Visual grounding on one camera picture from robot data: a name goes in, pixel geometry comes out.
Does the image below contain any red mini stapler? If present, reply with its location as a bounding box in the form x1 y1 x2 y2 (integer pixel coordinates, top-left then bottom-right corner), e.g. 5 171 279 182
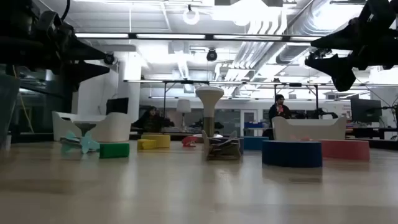
181 136 198 147

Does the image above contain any white shade floor lamp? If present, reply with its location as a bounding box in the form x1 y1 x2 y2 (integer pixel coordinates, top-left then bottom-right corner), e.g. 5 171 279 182
176 99 192 131

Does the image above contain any white glazed door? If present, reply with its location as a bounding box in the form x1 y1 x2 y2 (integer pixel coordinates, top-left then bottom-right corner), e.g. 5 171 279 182
239 109 259 137

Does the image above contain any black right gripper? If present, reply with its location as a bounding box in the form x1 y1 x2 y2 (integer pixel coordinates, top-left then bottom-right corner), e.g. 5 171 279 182
303 0 398 93

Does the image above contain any green mini stapler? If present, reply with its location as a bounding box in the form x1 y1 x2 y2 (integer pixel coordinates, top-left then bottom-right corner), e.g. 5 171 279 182
96 142 131 159

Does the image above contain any person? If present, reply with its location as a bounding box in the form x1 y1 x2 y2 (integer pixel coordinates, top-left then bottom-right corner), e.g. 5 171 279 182
132 105 175 133
268 94 293 121

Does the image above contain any black monitor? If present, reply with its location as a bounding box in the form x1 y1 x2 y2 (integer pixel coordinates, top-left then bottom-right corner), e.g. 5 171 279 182
106 97 129 115
350 98 383 123

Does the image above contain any black desk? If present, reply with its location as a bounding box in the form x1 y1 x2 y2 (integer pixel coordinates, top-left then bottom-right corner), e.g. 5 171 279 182
345 126 398 140

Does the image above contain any yellow tape roll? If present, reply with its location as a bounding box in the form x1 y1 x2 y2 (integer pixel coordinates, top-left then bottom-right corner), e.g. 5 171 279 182
141 133 172 149

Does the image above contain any tan staple remover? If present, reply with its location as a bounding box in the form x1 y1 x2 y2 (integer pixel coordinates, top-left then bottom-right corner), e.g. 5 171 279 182
201 129 244 161

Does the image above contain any grey plastic storage bin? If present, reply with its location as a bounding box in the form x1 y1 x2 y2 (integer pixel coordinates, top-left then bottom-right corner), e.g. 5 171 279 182
0 73 22 158

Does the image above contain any silver ventilation duct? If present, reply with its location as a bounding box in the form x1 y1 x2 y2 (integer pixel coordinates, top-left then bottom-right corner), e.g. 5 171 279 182
275 0 352 65

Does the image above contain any red tape roll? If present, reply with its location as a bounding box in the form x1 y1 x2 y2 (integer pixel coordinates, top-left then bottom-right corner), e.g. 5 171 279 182
318 139 371 161

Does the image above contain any yellow mini stapler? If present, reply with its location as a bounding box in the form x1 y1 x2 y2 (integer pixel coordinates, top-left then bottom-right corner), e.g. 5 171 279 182
137 138 158 151

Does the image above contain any yellow hanging cable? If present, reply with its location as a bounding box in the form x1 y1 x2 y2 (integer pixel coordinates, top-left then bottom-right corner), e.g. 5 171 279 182
12 65 35 134

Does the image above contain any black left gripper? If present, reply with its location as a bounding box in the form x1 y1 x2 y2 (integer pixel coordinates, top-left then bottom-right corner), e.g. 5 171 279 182
29 11 111 92

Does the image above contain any light blue tape roll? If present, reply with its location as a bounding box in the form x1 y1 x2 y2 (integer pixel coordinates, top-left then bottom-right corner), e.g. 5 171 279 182
242 136 270 151

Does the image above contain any long ceiling light bar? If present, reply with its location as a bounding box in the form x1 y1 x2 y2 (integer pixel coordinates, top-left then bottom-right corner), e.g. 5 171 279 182
74 32 324 43

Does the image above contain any white plastic storage bin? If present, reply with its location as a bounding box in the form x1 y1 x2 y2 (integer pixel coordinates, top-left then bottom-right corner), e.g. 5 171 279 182
52 111 132 143
272 116 348 142

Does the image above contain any dark blue tape roll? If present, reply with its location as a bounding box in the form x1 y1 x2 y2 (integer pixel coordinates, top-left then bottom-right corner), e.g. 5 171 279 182
261 139 323 169

